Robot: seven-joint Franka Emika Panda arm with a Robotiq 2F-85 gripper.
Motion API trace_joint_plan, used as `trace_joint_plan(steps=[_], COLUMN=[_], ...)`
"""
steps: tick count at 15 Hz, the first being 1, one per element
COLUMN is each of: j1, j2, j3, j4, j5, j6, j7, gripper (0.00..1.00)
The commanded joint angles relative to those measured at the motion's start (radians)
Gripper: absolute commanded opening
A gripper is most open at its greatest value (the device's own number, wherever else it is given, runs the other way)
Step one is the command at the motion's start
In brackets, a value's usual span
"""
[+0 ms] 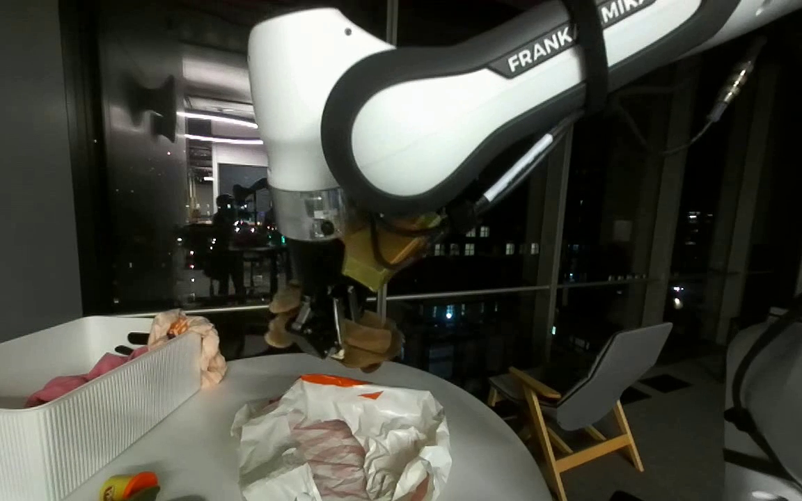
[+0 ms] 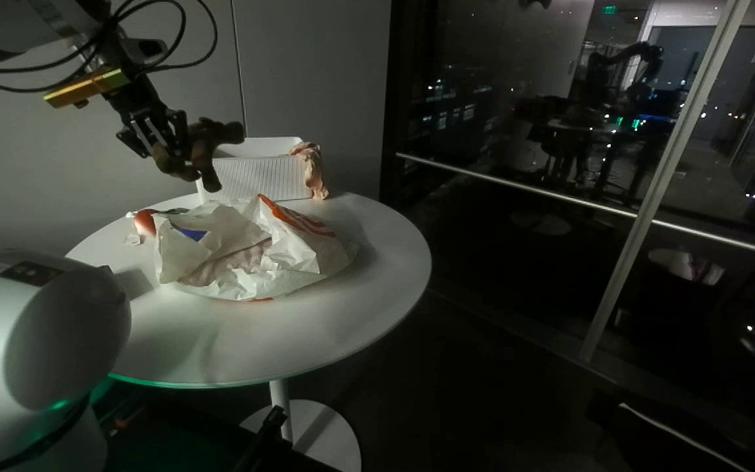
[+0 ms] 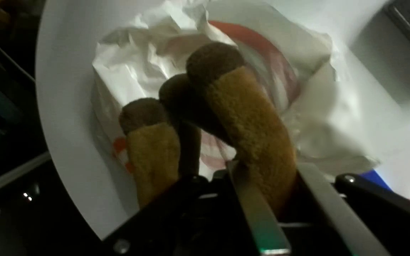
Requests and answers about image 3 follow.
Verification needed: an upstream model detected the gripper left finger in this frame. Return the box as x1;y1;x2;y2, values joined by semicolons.
101;160;292;256

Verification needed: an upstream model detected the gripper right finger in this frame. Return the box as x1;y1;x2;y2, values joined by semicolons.
297;163;410;256

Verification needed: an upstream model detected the brown plush toy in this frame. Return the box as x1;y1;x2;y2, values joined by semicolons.
119;42;299;218

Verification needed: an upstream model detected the blue flat object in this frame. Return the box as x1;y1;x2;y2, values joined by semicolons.
360;169;393;192

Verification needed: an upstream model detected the white crumpled bag red print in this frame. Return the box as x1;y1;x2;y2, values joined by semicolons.
90;0;380;179

